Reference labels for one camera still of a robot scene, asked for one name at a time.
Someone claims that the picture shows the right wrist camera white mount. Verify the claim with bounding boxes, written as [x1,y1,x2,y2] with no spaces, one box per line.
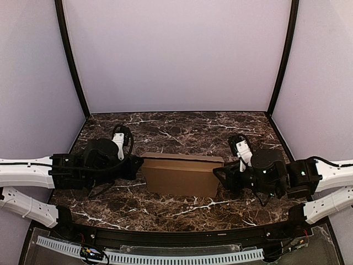
[228,134,253,172]

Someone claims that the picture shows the small electronics board right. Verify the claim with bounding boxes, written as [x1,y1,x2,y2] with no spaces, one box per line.
[287,240,309,252]

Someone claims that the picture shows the brown cardboard box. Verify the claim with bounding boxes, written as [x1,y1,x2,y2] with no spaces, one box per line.
[141,152,224,198]

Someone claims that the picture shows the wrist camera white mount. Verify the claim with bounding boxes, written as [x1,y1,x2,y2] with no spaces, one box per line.
[111,124,134,161]
[228,134,253,172]

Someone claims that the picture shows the small electronics board left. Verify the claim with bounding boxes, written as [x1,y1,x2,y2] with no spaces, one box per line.
[79,247,104,261]

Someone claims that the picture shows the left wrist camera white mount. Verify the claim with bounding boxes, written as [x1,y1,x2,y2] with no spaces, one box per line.
[111,124,134,161]

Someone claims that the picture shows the black frame post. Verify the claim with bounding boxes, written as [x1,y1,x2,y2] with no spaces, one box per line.
[267,0,299,116]
[54,0,90,120]

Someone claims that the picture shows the black front rail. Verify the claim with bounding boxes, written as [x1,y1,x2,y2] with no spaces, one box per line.
[49,206,324,248]

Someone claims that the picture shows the right black frame post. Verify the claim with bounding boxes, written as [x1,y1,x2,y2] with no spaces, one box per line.
[267,0,299,116]

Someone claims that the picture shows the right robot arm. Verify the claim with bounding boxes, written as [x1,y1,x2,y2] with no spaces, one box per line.
[213,149,352,224]

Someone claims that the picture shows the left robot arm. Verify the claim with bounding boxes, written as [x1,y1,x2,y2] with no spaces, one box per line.
[1,134,144,229]

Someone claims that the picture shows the left black frame post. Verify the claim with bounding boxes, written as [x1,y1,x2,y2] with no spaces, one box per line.
[54,0,90,120]

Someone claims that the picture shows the white slotted cable duct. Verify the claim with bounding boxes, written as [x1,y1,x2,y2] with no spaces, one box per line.
[36,236,264,264]

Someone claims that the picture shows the small electronics board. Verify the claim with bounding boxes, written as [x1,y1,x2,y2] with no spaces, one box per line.
[287,240,309,252]
[79,247,104,261]

